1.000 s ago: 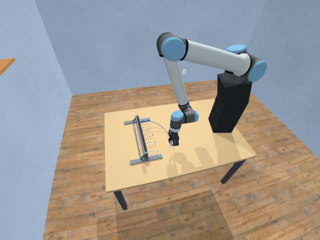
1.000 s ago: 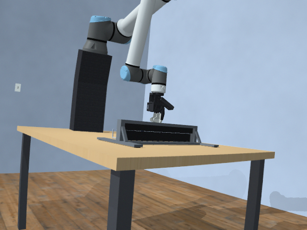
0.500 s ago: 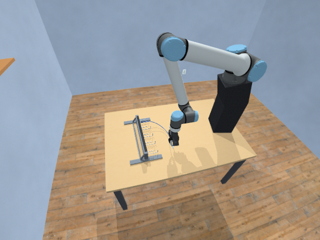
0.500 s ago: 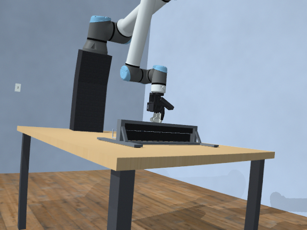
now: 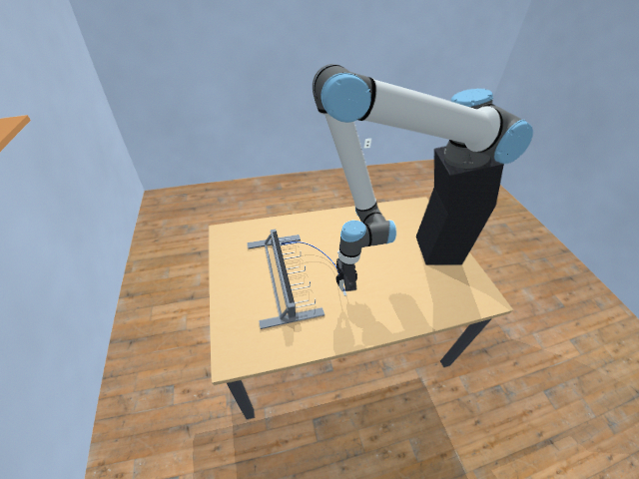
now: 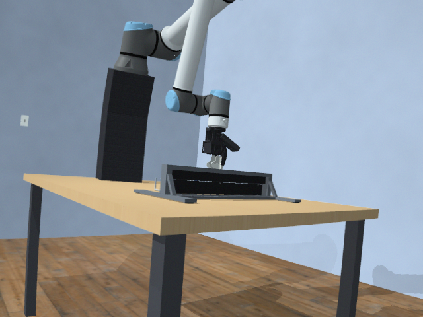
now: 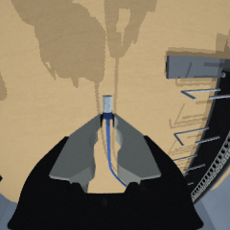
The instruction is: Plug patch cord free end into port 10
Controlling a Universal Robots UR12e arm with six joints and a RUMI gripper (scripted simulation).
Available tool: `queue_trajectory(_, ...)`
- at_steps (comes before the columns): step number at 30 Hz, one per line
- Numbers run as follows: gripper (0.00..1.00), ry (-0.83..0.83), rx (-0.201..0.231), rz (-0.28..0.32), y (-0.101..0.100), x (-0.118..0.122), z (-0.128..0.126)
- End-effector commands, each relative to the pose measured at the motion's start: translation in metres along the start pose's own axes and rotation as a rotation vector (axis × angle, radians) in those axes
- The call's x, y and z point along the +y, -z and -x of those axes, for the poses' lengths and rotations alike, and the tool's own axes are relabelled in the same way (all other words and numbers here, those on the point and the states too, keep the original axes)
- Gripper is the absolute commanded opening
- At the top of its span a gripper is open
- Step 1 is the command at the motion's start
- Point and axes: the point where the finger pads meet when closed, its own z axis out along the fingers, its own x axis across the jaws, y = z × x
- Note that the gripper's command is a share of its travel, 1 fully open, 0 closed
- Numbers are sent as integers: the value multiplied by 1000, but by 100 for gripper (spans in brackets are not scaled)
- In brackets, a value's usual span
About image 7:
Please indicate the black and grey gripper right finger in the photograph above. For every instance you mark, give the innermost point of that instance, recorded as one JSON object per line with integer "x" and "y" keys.
{"x": 140, "y": 160}

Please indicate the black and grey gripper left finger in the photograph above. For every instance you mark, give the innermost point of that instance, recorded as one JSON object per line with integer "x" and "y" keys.
{"x": 70, "y": 160}

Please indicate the blue network cable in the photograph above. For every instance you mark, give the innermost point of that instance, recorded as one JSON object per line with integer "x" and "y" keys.
{"x": 107, "y": 123}

